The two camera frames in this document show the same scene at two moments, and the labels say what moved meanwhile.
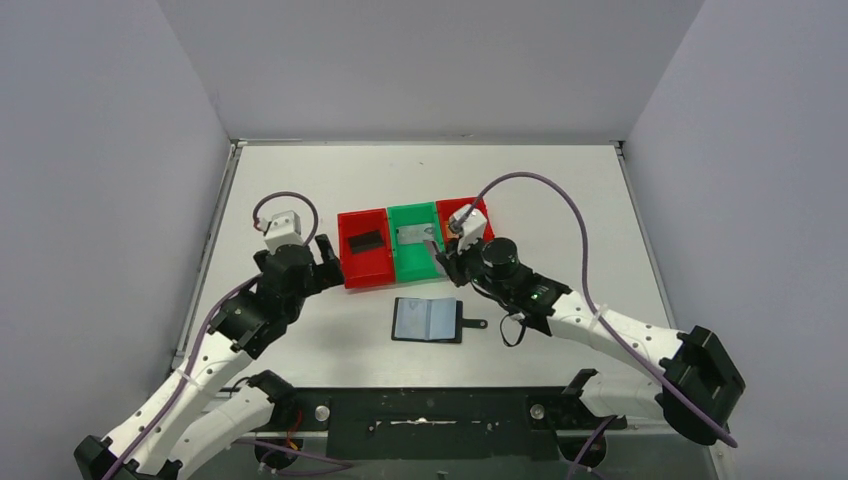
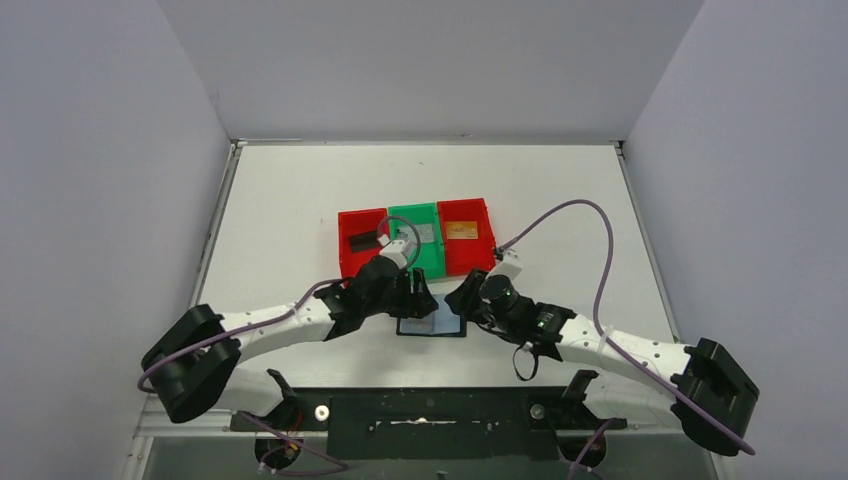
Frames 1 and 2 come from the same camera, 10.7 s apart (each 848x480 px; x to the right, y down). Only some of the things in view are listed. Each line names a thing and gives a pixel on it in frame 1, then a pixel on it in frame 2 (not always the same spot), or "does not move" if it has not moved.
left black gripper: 315,268 → 408,292
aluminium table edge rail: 233,153 does not move
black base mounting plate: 443,423 does not move
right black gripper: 454,262 → 467,296
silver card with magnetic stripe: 415,234 does not move
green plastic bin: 414,261 does not move
